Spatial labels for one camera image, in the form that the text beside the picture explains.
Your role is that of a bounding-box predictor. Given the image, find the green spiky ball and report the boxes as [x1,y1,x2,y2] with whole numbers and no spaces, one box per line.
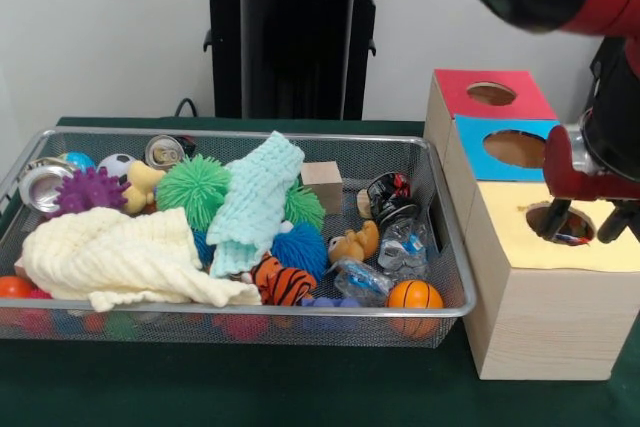
[155,154,231,226]

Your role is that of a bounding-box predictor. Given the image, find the black cable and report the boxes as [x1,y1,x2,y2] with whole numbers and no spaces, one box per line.
[173,96,217,119]

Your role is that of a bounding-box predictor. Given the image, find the yellow duck toy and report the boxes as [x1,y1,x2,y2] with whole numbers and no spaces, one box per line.
[122,160,166,216]

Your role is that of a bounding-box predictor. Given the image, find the light blue waffle cloth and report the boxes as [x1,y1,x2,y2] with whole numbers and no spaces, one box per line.
[205,130,306,279]

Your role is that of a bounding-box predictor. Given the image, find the orange basketball toy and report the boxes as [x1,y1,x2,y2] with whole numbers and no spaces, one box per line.
[387,279,445,338]

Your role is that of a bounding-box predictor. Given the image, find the silver metal can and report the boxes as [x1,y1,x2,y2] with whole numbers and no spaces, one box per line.
[20,157,76,213]

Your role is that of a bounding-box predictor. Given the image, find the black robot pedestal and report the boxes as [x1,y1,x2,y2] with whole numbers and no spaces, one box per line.
[193,0,401,122]

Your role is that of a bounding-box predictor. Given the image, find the blue spiky ball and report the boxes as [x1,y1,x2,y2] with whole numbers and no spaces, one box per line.
[271,221,329,278]

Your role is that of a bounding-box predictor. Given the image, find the cream waffle cloth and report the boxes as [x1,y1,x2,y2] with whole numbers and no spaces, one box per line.
[22,205,264,312]

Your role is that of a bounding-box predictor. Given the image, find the wooden box with three holes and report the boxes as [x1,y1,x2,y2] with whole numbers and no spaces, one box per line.
[423,68,640,381]

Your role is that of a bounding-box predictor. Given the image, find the purple spiky ball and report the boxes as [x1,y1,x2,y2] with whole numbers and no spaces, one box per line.
[54,166,132,213]

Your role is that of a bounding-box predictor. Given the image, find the small wooden cube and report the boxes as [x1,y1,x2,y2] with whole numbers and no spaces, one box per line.
[300,161,345,216]

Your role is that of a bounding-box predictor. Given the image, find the orange striped tiger plush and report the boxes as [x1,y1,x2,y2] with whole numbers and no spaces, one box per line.
[249,254,319,307]

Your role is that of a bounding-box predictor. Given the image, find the long multicolour rope toy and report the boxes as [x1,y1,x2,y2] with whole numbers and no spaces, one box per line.
[552,216,595,247]

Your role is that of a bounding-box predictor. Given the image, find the dark green tablecloth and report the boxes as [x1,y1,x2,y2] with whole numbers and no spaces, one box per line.
[0,116,640,427]

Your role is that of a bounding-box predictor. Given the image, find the metal mesh bin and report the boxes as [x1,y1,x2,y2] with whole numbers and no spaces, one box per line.
[0,126,477,351]

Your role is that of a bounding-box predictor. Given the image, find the black crushed can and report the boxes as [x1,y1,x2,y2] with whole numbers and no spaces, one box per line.
[367,172,421,223]

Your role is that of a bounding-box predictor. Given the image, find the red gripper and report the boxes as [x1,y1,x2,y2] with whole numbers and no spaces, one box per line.
[537,125,640,244]

